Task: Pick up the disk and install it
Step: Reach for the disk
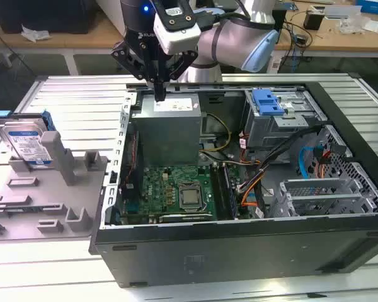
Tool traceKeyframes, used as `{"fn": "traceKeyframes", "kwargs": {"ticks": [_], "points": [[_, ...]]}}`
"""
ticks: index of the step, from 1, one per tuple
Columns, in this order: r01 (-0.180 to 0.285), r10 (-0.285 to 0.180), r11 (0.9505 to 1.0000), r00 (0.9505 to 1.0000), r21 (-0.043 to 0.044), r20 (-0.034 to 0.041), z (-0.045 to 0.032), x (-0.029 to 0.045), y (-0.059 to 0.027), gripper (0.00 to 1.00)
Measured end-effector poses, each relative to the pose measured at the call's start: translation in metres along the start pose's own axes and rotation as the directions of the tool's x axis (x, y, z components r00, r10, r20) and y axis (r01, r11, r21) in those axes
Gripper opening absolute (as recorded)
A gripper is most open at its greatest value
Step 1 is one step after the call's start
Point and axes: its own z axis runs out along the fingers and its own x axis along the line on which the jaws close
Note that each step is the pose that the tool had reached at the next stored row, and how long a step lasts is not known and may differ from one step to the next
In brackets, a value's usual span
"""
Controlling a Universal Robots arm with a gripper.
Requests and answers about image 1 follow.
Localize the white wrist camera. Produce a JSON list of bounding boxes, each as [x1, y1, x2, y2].
[[153, 11, 202, 55]]

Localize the large black equipment box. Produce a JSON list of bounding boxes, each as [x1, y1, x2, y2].
[[0, 0, 97, 35]]

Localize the black case fan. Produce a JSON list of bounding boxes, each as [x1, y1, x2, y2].
[[125, 128, 144, 202]]

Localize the metal disk bay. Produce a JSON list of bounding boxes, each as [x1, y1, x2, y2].
[[266, 177, 378, 218]]

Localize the blue plastic latch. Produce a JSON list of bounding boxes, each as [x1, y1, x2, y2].
[[251, 89, 286, 116]]

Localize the grey power supply unit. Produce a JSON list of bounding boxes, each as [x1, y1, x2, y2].
[[130, 92, 205, 166]]

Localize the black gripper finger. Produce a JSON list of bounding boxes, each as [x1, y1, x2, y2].
[[160, 52, 198, 101], [110, 40, 161, 101]]

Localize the black speaker box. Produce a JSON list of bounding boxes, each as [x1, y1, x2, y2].
[[270, 8, 287, 34]]

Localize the CPU socket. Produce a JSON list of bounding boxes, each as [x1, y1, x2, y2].
[[175, 183, 209, 214]]

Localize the black sleeved cable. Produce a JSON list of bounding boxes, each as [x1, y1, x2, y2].
[[236, 125, 324, 193]]

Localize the yellow black cable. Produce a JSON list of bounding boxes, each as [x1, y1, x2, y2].
[[198, 112, 233, 155]]

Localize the flat white box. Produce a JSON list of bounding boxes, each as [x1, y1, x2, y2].
[[324, 4, 363, 20]]

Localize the black PC case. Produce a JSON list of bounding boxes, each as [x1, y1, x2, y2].
[[88, 72, 378, 289]]

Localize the black RAM slot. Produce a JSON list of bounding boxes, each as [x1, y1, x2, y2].
[[210, 162, 231, 221]]

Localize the blue data wire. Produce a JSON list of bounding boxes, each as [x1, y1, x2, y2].
[[297, 143, 324, 179]]

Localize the green motherboard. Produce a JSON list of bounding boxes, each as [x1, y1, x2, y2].
[[122, 162, 251, 226]]

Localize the orange flat wire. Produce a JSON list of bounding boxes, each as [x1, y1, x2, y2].
[[238, 187, 260, 209]]

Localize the large white box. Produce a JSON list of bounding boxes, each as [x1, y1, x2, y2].
[[96, 0, 124, 28]]

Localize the hard disk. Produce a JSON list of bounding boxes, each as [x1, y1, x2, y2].
[[0, 108, 56, 167]]

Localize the silver CPU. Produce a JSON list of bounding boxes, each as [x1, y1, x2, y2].
[[180, 188, 201, 206]]

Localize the crumpled white plastic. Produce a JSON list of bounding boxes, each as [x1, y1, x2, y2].
[[20, 25, 52, 43]]

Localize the small black cube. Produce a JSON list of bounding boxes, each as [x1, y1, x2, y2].
[[303, 9, 326, 31]]

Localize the blue carton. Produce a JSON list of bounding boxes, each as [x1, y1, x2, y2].
[[355, 0, 378, 16]]

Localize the wooden desk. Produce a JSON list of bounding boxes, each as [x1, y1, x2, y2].
[[0, 0, 378, 76]]

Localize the black graphics card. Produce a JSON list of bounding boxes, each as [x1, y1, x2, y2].
[[151, 212, 215, 225]]

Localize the thick black camera cable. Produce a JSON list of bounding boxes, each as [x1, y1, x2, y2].
[[193, 8, 223, 32]]

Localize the orange black power wire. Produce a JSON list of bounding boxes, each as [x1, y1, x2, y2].
[[311, 145, 335, 189]]

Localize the clear plastic bags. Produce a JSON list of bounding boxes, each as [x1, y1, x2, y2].
[[336, 15, 371, 35]]

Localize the grey parts rack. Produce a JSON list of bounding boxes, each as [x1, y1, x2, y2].
[[0, 131, 110, 242]]

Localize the metal drive cage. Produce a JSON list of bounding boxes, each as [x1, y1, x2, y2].
[[241, 89, 329, 152]]

